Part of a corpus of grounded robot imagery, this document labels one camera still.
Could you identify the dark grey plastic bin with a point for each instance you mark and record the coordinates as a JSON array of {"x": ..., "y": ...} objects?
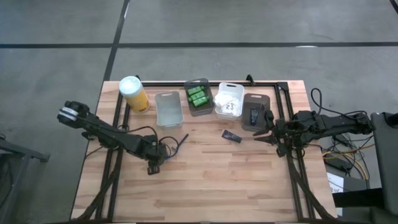
[{"x": 264, "y": 102}]

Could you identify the blue disposable razor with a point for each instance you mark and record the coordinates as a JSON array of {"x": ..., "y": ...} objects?
[{"x": 183, "y": 140}]

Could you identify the smoky translucent plastic bin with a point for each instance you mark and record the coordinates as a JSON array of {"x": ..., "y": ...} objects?
[{"x": 199, "y": 111}]

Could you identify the grey office chair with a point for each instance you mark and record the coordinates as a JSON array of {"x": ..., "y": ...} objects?
[{"x": 387, "y": 155}]

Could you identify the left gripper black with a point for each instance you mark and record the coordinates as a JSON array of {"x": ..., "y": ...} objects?
[{"x": 155, "y": 149}]

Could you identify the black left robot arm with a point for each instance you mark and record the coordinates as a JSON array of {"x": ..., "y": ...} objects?
[{"x": 102, "y": 130}]

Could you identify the black aluminium table frame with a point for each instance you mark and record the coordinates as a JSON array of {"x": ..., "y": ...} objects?
[{"x": 202, "y": 84}]

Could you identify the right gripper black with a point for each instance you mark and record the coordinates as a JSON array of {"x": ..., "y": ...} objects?
[{"x": 281, "y": 130}]

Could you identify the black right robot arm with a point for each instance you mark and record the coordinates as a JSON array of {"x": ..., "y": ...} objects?
[{"x": 326, "y": 123}]

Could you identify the white paper sheet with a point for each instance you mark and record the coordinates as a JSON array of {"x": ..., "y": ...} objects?
[{"x": 335, "y": 183}]

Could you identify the clear bag of cotton swabs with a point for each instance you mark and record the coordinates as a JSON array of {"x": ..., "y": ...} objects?
[{"x": 221, "y": 99}]

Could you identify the small black clamp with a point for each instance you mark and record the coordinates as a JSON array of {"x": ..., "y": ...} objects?
[
  {"x": 137, "y": 77},
  {"x": 250, "y": 79}
]

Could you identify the white plastic bin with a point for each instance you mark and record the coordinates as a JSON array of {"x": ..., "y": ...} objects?
[{"x": 233, "y": 88}]

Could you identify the grey metal stand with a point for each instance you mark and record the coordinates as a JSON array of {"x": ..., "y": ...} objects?
[{"x": 21, "y": 152}]

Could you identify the yellow canister with white lid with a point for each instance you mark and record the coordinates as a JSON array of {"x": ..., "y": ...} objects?
[{"x": 135, "y": 96}]

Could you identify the black power brick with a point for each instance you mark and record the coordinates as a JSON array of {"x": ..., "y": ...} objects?
[{"x": 339, "y": 164}]

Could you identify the light grey plastic bin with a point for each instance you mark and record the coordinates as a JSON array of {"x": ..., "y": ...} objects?
[{"x": 169, "y": 112}]

